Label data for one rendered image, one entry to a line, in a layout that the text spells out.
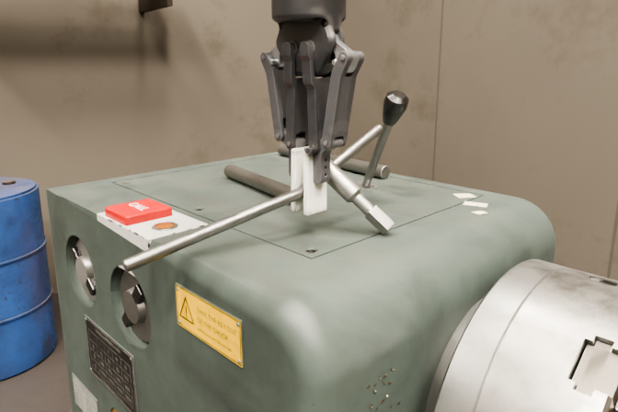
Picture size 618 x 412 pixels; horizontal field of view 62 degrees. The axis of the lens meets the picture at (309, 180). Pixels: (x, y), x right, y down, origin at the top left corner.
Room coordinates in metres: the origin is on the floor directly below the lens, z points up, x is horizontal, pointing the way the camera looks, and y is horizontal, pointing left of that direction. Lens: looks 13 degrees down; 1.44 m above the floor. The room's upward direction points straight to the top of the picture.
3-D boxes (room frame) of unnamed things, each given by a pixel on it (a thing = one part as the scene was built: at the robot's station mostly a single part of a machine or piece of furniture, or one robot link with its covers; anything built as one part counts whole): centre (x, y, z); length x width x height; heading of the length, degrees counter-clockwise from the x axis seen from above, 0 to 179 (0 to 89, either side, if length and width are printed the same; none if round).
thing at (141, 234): (0.60, 0.19, 1.23); 0.13 x 0.08 x 0.06; 44
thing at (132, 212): (0.61, 0.21, 1.26); 0.06 x 0.06 x 0.02; 44
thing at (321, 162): (0.53, -0.02, 1.34); 0.03 x 0.01 x 0.05; 44
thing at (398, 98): (0.69, -0.11, 1.38); 0.04 x 0.03 x 0.05; 44
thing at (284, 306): (0.72, 0.03, 1.06); 0.59 x 0.48 x 0.39; 44
